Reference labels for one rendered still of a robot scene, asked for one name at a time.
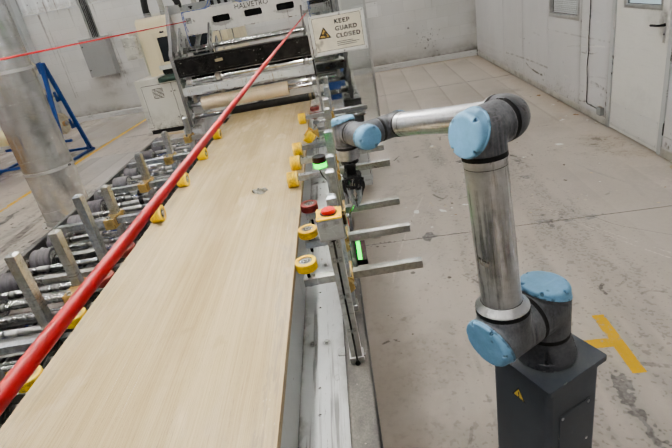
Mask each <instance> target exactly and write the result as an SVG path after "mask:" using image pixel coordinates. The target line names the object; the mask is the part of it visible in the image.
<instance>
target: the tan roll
mask: <svg viewBox="0 0 672 448"><path fill-rule="evenodd" d="M313 85H317V83H316V81H312V82H307V83H301V84H296V85H290V86H288V83H287V81H284V82H279V83H273V84H268V85H262V86H257V87H251V88H249V89H248V91H247V92H246V93H245V95H244V96H243V97H242V99H241V100H240V101H239V102H238V104H241V103H247V102H252V101H258V100H264V99H269V98H275V97H280V96H286V95H290V90H291V89H296V88H302V87H307V86H313ZM241 90H242V89H240V90H235V91H229V92H224V93H218V94H213V95H207V96H202V97H201V99H200V100H201V102H197V103H191V106H192V107H197V106H202V108H203V109H204V110H208V109H214V108H219V107H225V106H229V105H230V103H231V102H232V101H233V100H234V99H235V97H236V96H237V95H238V94H239V93H240V91H241Z"/></svg>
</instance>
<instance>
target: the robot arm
mask: <svg viewBox="0 0 672 448"><path fill-rule="evenodd" d="M530 118H531V113H530V109H529V106H528V104H527V103H526V101H525V100H524V99H522V98H521V97H519V96H517V95H515V94H511V93H501V94H494V95H490V96H489V97H487V98H486V99H485V100H484V101H483V102H475V103H467V104H459V105H452V106H444V107H436V108H429V109H421V110H413V111H403V110H395V111H393V112H391V113H388V114H385V115H382V116H379V117H376V118H373V119H370V120H367V121H364V122H358V121H355V117H354V115H352V114H349V115H342V116H338V117H336V118H334V119H332V120H331V125H332V126H331V128H332V131H333V137H334V142H335V148H336V154H337V160H338V161H340V162H341V164H342V165H344V174H343V176H342V177H343V179H344V180H342V186H343V190H344V192H345V193H346V194H347V196H348V198H349V199H350V201H351V202H352V204H353V205H355V206H356V207H358V206H359V205H360V203H361V201H362V197H363V191H364V188H365V182H364V177H362V176H361V172H360V171H359V170H356V164H355V163H357V162H358V161H359V159H358V158H359V157H360V151H359V150H361V149H362V150H372V149H374V148H376V147H377V146H378V145H379V143H380V142H383V141H386V140H388V139H391V138H394V137H405V136H414V135H433V134H448V139H449V144H450V146H451V148H452V149H454V151H453V152H454V153H455V154H456V155H457V156H458V157H460V158H461V161H462V163H463V168H464V175H465V182H466V190H467V197H468V205H469V212H470V220H471V227H472V235H473V242H474V249H475V257H476V264H477V272H478V279H479V287H480V294H481V295H480V296H479V297H478V298H477V299H476V301H475V310H476V318H475V319H473V320H471V321H470V322H469V323H468V325H467V327H466V332H467V335H468V339H469V341H470V343H471V345H472V346H473V348H474V349H475V350H476V352H477V353H478V354H479V355H480V356H481V357H482V358H483V359H484V360H486V361H487V362H489V363H490V364H492V365H494V366H498V367H504V366H506V365H508V364H510V363H511V362H515V360H516V359H518V360H519V361H520V362H521V363H523V364H524V365H526V366H527V367H529V368H532V369H534V370H537V371H541V372H549V373H553V372H561V371H564V370H567V369H569V368H570V367H572V366H573V365H574V364H575V362H576V360H577V346H576V343H575V341H574V339H573V337H572V335H571V319H572V299H573V295H572V287H571V285H570V283H569V282H568V281H567V280H566V279H565V278H563V277H562V276H560V275H557V274H555V273H552V272H546V271H530V272H527V273H526V274H523V275H521V276H520V270H519V260H518V250H517V240H516V230H515V220H514V211H513V201H512V191H511V181H510V171H509V161H508V156H509V150H508V142H510V141H513V140H514V139H516V138H518V137H519V136H521V135H522V134H523V133H524V132H525V131H526V129H527V128H528V126H529V123H530ZM354 189H355V190H356V193H357V195H356V196H357V202H356V200H355V196H354V194H353V193H354ZM541 345H542V346H541Z"/></svg>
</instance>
